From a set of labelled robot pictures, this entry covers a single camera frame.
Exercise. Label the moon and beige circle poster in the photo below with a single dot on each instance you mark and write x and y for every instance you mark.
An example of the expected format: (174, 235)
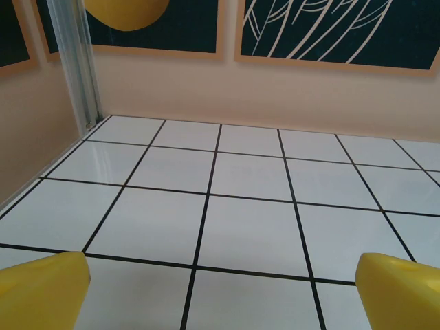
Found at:
(51, 27)

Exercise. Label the aluminium frame post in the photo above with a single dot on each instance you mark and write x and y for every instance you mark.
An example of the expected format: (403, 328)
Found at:
(75, 68)

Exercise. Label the flower line-art poster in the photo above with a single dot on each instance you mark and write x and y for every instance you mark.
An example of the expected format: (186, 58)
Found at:
(10, 34)

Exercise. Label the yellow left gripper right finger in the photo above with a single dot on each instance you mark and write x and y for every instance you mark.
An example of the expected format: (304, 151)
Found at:
(402, 295)

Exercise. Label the feather and gold oval poster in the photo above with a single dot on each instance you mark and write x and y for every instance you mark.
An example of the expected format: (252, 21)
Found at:
(172, 34)

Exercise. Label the orange circle leaf poster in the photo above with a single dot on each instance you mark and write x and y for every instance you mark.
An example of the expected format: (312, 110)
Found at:
(343, 27)

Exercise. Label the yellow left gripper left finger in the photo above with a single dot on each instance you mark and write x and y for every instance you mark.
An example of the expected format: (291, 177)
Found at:
(38, 292)

